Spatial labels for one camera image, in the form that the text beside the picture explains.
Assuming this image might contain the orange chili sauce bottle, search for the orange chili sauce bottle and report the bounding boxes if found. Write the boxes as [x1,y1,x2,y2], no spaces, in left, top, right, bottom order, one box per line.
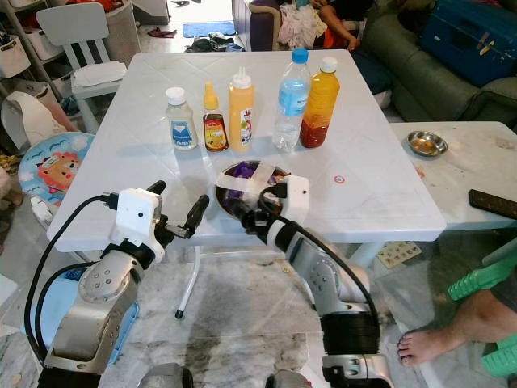
[299,57,341,150]

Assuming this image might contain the person's bare leg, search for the person's bare leg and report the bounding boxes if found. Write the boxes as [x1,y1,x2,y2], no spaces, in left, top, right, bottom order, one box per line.
[398,289,517,369]

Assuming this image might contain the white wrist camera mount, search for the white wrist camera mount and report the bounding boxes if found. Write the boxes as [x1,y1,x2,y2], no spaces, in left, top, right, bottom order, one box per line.
[279,175,312,226]
[116,190,162,243]

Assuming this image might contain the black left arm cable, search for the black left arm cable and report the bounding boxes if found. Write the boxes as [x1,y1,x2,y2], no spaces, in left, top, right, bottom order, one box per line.
[23,192,120,365]
[35,259,99,361]

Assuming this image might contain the grey left robot leg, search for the grey left robot leg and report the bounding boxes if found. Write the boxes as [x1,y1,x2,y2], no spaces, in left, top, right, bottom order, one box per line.
[141,362,195,388]

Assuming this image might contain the grey robot leg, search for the grey robot leg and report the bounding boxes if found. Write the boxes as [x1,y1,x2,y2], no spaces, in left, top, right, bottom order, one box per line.
[141,362,195,388]
[263,370,312,388]

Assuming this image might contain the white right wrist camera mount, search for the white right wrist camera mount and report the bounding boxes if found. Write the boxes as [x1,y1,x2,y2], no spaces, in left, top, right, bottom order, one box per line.
[279,175,312,226]

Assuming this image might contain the blue floor mat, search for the blue floor mat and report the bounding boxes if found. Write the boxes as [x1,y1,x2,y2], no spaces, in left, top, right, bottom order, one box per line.
[183,21,237,39]

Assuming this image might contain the blue suitcase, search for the blue suitcase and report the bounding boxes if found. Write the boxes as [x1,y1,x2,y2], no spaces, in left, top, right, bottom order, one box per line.
[420,0,517,88]

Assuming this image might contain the water bottle blue cap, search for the water bottle blue cap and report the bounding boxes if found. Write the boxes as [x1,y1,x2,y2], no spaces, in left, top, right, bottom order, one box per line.
[272,48,312,154]

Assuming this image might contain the dark clothes pile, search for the dark clothes pile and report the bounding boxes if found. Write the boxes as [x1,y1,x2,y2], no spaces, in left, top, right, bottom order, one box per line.
[186,35,239,53]

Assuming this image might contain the clear bottle white cap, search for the clear bottle white cap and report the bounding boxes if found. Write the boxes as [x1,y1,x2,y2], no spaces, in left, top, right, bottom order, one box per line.
[166,87,200,151]

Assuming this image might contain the blue bear print child seat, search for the blue bear print child seat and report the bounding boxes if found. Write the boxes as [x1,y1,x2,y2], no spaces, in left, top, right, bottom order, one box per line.
[18,132,95,207]

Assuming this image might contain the pill blister pack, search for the pill blister pack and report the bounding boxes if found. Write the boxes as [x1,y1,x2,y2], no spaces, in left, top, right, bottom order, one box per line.
[377,241,423,269]

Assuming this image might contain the white storage bin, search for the white storage bin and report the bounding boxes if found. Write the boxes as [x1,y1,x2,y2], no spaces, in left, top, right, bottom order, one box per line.
[0,36,32,78]

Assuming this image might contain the green plastic stool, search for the green plastic stool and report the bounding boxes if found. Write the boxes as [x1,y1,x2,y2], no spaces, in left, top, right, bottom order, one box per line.
[448,238,517,379]

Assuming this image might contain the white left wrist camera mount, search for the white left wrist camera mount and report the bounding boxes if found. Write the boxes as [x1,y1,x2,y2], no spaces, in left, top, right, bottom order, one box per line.
[116,190,162,243]

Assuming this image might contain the grey right robot leg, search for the grey right robot leg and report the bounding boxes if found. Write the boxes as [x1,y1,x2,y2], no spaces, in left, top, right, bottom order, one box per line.
[263,370,312,388]

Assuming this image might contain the yellow squeeze sauce bottle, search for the yellow squeeze sauce bottle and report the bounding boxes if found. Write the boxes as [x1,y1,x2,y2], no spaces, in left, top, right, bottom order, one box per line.
[228,68,255,154]

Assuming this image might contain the grey-green sofa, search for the grey-green sofa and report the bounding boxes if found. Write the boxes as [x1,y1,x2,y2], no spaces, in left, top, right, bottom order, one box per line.
[359,0,517,124]

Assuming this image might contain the white side table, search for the white side table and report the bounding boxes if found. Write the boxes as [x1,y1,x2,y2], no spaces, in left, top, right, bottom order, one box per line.
[388,121,517,243]

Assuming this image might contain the small brown syrup bottle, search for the small brown syrup bottle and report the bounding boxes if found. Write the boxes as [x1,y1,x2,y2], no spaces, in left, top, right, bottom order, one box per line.
[203,82,228,154]

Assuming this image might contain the floral fabric bundle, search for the floral fabric bundle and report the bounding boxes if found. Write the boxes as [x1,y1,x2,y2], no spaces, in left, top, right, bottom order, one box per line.
[279,4,328,49]

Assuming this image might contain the small steel dish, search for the small steel dish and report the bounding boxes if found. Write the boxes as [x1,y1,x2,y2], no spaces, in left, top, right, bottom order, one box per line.
[407,130,449,158]

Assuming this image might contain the taped steel bowl purple contents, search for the taped steel bowl purple contents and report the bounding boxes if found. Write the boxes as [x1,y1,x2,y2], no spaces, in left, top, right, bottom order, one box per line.
[214,160,292,221]

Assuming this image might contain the white curved plastic seat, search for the white curved plastic seat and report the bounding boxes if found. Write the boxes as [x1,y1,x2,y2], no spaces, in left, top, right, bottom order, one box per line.
[0,91,57,150]

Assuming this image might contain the grey child chair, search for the grey child chair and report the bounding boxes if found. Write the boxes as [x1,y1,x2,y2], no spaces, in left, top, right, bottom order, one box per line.
[36,2,128,134]

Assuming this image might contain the black remote control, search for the black remote control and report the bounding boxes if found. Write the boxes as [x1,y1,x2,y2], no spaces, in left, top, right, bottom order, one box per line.
[468,188,517,221]

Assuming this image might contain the seated person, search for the seated person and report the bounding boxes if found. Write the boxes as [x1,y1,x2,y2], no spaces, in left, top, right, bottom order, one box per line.
[307,0,360,51]

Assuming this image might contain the white folded cloth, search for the white folded cloth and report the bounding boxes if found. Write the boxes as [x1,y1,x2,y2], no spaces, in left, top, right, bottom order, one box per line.
[71,61,128,88]

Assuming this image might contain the white plastic folding table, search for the white plastic folding table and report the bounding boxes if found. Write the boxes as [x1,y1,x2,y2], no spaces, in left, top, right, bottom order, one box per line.
[46,50,448,318]

